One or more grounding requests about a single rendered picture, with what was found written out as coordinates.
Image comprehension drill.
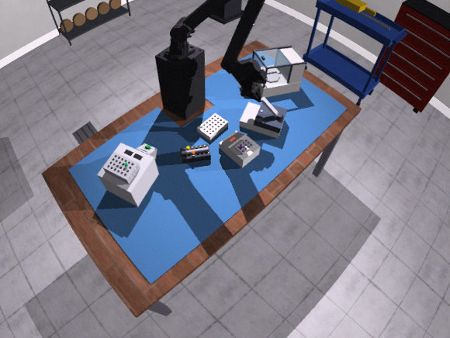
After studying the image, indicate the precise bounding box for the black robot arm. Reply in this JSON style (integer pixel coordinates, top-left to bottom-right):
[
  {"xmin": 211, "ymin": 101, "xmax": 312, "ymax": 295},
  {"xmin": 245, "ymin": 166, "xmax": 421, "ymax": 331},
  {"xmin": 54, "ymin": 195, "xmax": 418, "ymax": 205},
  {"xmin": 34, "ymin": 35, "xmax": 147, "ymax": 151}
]
[{"xmin": 164, "ymin": 0, "xmax": 268, "ymax": 90}]

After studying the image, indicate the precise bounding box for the blue bench mat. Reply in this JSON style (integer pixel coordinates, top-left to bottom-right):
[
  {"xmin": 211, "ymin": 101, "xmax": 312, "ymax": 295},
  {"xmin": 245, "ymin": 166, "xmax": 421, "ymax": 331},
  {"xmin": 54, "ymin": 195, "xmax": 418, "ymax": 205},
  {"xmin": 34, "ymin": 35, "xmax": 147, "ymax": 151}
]
[{"xmin": 69, "ymin": 69, "xmax": 347, "ymax": 284}]

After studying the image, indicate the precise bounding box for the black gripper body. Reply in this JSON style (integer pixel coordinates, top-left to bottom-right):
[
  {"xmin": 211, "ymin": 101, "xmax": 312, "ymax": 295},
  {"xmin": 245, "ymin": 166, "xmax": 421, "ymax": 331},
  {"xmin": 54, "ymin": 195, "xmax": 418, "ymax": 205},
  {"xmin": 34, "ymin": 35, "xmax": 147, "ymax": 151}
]
[{"xmin": 238, "ymin": 76, "xmax": 259, "ymax": 97}]

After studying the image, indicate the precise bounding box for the white tube rack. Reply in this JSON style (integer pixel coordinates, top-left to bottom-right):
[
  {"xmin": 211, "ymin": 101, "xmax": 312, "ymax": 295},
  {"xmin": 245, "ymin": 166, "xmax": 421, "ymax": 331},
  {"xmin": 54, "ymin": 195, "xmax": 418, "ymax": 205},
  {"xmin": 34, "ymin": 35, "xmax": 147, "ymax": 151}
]
[{"xmin": 197, "ymin": 114, "xmax": 228, "ymax": 141}]

